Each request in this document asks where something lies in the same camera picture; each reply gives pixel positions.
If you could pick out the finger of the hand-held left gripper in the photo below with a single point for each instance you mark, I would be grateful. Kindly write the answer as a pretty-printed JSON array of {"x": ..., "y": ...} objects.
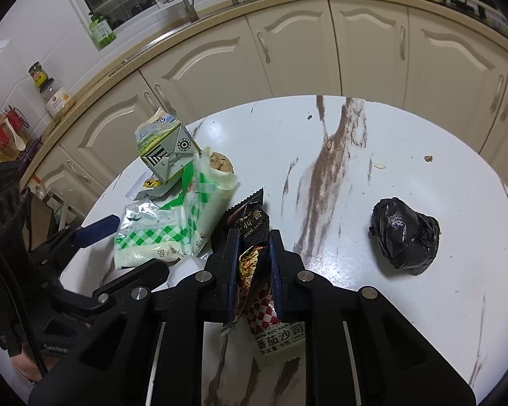
[
  {"x": 131, "y": 279},
  {"x": 97, "y": 228}
]

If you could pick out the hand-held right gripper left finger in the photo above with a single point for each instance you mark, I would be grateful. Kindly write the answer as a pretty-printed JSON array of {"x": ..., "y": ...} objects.
[{"x": 235, "y": 270}]

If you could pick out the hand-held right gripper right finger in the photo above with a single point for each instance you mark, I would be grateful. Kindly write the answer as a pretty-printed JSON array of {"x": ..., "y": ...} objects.
[{"x": 275, "y": 275}]

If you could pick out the black sauce packet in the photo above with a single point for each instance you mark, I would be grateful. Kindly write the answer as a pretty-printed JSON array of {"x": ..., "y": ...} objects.
[{"x": 249, "y": 224}]

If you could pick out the red checkered sauce packet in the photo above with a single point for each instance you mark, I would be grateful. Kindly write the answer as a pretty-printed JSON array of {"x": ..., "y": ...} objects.
[{"x": 275, "y": 342}]

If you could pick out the green blue milk carton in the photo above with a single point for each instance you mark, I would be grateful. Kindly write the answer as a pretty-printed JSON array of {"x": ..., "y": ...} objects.
[{"x": 169, "y": 156}]

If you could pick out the person's left hand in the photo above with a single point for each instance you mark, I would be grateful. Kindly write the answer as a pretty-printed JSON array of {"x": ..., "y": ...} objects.
[{"x": 25, "y": 368}]

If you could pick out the white paper piece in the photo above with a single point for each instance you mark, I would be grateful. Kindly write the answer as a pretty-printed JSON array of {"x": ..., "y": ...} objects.
[{"x": 190, "y": 268}]

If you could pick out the metal storage rack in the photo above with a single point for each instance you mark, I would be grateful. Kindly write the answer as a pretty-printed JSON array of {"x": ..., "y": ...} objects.
[{"x": 53, "y": 211}]

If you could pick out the green checkered plastic bag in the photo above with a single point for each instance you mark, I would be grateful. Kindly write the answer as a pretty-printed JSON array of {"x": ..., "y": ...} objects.
[{"x": 161, "y": 232}]

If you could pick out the clear yellow snack wrapper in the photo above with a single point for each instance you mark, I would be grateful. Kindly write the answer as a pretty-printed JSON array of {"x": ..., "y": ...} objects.
[{"x": 150, "y": 188}]

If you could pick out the white plastic spoon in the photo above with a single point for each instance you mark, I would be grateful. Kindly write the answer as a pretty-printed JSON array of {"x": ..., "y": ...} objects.
[{"x": 17, "y": 135}]

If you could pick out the round brown biscuit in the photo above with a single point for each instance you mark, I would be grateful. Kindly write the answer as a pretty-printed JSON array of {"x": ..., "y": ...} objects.
[{"x": 219, "y": 161}]

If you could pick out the large jar white label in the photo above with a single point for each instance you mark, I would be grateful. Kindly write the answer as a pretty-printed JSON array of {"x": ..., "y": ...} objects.
[{"x": 59, "y": 101}]

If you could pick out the crumpled black plastic bag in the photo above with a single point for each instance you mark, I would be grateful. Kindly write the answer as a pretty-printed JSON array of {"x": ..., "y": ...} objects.
[{"x": 406, "y": 237}]

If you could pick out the green yellow packet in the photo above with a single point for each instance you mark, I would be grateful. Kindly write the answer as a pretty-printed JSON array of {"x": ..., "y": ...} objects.
[{"x": 39, "y": 77}]

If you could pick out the green detergent bottle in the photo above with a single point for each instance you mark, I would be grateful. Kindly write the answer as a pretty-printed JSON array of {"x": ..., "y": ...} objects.
[{"x": 102, "y": 31}]

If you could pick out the cream kitchen cabinets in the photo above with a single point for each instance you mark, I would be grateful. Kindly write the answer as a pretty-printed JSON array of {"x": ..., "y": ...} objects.
[{"x": 300, "y": 50}]

